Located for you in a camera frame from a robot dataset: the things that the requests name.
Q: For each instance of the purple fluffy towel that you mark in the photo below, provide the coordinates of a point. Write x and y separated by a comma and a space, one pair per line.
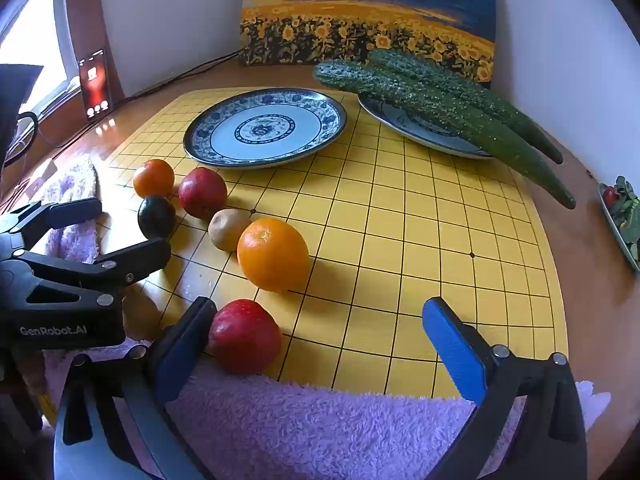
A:
310, 430

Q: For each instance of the blue rimmed white plate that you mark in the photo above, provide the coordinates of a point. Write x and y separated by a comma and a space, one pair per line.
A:
400, 120

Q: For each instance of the dish of green vegetables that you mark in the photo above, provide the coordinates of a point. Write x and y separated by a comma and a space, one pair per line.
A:
625, 217

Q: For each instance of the brown walnut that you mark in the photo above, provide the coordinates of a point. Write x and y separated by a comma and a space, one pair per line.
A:
142, 312
226, 230

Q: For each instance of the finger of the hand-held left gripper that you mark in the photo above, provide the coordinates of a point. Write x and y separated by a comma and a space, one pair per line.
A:
135, 259
75, 212

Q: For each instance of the sunflower field painting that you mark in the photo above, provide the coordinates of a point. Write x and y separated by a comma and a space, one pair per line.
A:
365, 10

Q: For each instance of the dark plum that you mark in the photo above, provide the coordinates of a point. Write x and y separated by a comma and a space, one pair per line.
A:
156, 216

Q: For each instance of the large orange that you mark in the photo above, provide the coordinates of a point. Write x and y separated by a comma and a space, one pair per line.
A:
272, 255

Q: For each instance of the red apple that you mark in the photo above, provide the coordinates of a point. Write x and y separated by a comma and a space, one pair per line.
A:
202, 192
245, 337

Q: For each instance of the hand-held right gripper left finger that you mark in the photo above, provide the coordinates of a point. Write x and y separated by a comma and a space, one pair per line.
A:
182, 360

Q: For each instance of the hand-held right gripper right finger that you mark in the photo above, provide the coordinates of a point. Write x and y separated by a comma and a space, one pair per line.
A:
455, 350

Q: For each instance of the blue patterned white plate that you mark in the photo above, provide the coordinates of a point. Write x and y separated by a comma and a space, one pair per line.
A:
225, 135

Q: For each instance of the yellow grid board mat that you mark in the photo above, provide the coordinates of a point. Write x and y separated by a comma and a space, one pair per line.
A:
400, 260

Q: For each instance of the small orange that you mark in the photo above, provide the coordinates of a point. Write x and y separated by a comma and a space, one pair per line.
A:
153, 178

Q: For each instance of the green spiky cucumber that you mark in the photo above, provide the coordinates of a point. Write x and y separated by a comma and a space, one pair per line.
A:
450, 115
450, 80

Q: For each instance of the smartphone with red screen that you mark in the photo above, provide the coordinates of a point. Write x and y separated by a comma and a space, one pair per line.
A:
95, 85

